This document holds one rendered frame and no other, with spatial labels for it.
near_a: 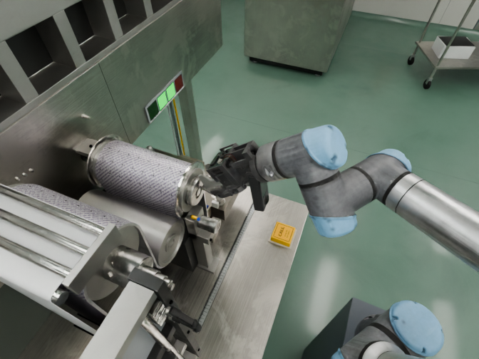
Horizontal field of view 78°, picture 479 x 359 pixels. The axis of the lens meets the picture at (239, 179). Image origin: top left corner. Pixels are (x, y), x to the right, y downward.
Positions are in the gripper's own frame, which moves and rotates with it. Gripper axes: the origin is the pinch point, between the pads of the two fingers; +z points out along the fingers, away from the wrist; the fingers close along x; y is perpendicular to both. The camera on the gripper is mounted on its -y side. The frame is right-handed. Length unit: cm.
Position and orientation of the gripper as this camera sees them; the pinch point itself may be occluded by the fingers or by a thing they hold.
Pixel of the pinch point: (209, 186)
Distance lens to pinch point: 73.8
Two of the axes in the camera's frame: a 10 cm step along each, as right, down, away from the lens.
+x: -3.8, 7.2, -5.8
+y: -6.0, -6.7, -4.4
